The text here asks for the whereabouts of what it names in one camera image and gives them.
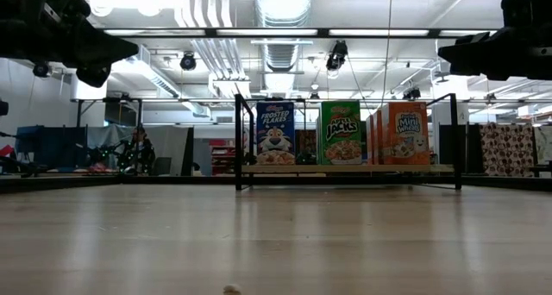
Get green Apple Jacks cereal box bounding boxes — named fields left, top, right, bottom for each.
left=319, top=100, right=362, bottom=166

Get person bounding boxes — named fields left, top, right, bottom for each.
left=123, top=125, right=157, bottom=175

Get red storage bins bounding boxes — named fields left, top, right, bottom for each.
left=209, top=138, right=236, bottom=176

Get patterned curtain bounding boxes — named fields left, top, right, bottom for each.
left=533, top=124, right=552, bottom=166
left=480, top=122, right=536, bottom=178

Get blue Frosted Flakes cereal box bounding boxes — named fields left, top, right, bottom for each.
left=256, top=100, right=297, bottom=166

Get silver ventilation duct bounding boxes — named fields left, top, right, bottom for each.
left=253, top=0, right=314, bottom=73

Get black metal table frame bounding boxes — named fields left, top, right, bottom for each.
left=0, top=173, right=552, bottom=193

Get wooden shelf black metal frame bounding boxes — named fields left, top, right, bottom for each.
left=234, top=92, right=463, bottom=191

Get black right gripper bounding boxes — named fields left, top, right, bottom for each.
left=437, top=0, right=552, bottom=82

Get orange Mini Wheats cereal box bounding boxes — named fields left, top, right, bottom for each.
left=381, top=101, right=430, bottom=166
left=365, top=115, right=375, bottom=166
left=373, top=109, right=384, bottom=166

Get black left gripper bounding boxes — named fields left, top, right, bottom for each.
left=0, top=0, right=140, bottom=89

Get blue grey partition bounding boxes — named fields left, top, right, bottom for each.
left=15, top=124, right=87, bottom=171

